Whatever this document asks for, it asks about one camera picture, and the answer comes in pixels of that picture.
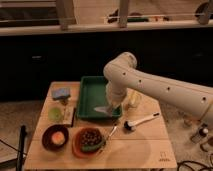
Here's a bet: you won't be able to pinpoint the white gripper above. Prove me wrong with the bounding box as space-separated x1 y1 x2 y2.
106 82 127 109

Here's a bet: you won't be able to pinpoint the grey towel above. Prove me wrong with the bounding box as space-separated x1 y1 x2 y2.
94 106 113 115

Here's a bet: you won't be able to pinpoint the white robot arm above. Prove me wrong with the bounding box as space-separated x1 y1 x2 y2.
103 52 213 127

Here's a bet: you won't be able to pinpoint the green plastic tray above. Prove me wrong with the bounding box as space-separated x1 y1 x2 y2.
76 75 123 121

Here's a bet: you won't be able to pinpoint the metal spoon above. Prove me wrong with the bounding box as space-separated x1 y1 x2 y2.
106 124 117 140

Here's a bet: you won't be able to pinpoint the wooden cutting board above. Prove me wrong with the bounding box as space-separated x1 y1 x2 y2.
62 106 75 127

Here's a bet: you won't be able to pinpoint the blue sponge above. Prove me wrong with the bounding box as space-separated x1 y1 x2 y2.
51 88 70 100

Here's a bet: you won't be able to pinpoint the orange plate with food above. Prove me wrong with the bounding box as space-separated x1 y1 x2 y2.
72 127 106 158

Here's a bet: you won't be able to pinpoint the green pepper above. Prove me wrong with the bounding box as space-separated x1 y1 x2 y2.
81 140 105 152

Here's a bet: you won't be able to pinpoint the dark bowl with orange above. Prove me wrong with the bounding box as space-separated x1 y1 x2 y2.
42 125 69 151

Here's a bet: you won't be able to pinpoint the bottles on floor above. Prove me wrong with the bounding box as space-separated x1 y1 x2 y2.
183 116 213 152

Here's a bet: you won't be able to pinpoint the black stand pole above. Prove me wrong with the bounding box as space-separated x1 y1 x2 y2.
16 125 27 171

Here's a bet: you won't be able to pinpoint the white handled brush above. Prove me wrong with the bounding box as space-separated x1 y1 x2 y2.
124 113 159 131

